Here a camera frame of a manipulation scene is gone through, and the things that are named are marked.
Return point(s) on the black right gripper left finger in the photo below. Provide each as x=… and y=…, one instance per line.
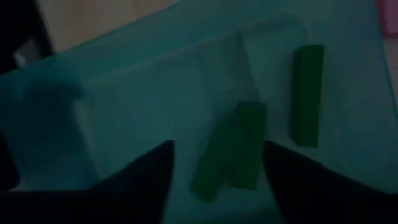
x=93, y=205

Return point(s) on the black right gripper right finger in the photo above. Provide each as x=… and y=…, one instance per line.
x=326, y=199

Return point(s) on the green wooden block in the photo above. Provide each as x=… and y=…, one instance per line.
x=211, y=168
x=307, y=96
x=248, y=143

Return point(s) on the teal translucent plastic bin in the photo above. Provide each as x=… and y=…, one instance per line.
x=155, y=93

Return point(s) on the black frame post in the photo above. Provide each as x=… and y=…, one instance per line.
x=18, y=25

